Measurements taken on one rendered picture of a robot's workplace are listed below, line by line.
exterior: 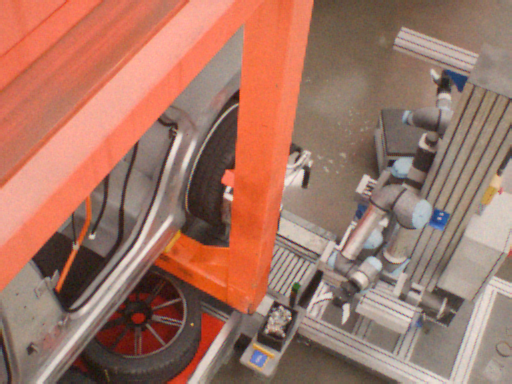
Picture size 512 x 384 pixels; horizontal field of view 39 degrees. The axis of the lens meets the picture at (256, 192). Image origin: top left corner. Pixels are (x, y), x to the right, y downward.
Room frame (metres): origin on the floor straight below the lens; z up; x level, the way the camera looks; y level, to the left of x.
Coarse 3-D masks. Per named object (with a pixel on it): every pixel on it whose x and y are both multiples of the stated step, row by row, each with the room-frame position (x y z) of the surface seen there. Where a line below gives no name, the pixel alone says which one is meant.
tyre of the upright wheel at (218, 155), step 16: (224, 112) 2.51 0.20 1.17; (224, 128) 2.40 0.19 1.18; (208, 144) 2.32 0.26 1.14; (224, 144) 2.32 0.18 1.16; (208, 160) 2.25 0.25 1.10; (224, 160) 2.24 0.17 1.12; (192, 176) 2.20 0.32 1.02; (208, 176) 2.19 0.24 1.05; (192, 192) 2.16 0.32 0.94; (208, 192) 2.14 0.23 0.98; (192, 208) 2.15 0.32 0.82; (208, 208) 2.11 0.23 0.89; (224, 224) 2.22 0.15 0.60
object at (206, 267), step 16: (192, 240) 2.04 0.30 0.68; (160, 256) 1.95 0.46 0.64; (176, 256) 1.93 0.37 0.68; (192, 256) 1.94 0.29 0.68; (208, 256) 1.91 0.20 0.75; (224, 256) 1.88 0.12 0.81; (176, 272) 1.91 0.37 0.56; (192, 272) 1.87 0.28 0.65; (208, 272) 1.85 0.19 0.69; (224, 272) 1.81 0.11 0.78; (208, 288) 1.83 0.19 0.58; (224, 288) 1.79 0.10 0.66
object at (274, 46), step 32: (288, 0) 1.72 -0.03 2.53; (256, 32) 1.76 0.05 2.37; (288, 32) 1.72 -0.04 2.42; (256, 64) 1.76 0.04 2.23; (288, 64) 1.74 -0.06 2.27; (256, 96) 1.76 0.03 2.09; (288, 96) 1.77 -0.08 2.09; (256, 128) 1.75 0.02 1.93; (288, 128) 1.82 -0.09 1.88; (256, 160) 1.75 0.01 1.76; (256, 192) 1.74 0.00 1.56; (256, 224) 1.73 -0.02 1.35; (256, 256) 1.72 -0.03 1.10; (256, 288) 1.73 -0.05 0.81
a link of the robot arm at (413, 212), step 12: (408, 192) 1.90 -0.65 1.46; (396, 204) 1.86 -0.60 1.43; (408, 204) 1.85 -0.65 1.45; (420, 204) 1.85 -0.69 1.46; (396, 216) 1.86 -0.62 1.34; (408, 216) 1.81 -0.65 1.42; (420, 216) 1.80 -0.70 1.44; (396, 228) 1.85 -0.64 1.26; (408, 228) 1.80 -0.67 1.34; (420, 228) 1.80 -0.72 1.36; (396, 240) 1.83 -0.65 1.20; (408, 240) 1.83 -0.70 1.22; (384, 252) 1.85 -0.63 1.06; (396, 252) 1.82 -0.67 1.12; (384, 264) 1.82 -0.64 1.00; (396, 264) 1.80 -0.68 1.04
